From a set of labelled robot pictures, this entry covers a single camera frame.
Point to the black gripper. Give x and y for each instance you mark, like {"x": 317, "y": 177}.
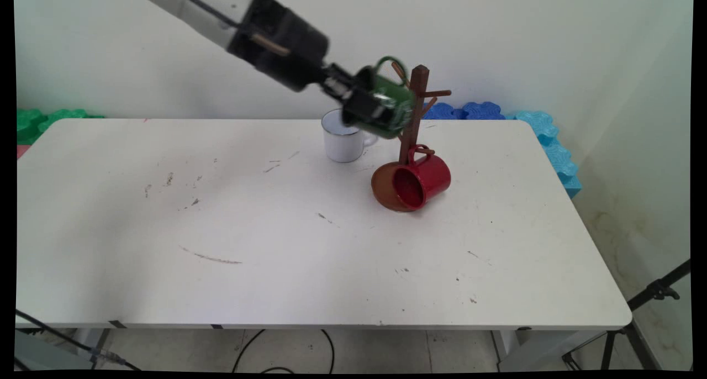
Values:
{"x": 281, "y": 42}

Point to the green enamel mug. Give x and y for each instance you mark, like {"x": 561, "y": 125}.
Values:
{"x": 393, "y": 105}

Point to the white enamel mug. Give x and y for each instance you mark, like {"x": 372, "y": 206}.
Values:
{"x": 342, "y": 147}

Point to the brown wooden mug tree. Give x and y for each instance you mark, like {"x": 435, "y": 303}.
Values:
{"x": 382, "y": 190}

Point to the red enamel mug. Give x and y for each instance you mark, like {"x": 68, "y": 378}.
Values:
{"x": 433, "y": 177}

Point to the light blue foam mat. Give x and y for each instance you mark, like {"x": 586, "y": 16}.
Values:
{"x": 555, "y": 149}

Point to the white table leg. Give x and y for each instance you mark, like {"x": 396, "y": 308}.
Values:
{"x": 91, "y": 343}
{"x": 505, "y": 346}

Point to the green foam mat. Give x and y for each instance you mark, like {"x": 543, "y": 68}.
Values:
{"x": 49, "y": 119}

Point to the pink foam mat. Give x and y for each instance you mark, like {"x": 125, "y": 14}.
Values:
{"x": 21, "y": 151}

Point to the black tripod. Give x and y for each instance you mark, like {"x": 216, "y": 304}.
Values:
{"x": 652, "y": 293}

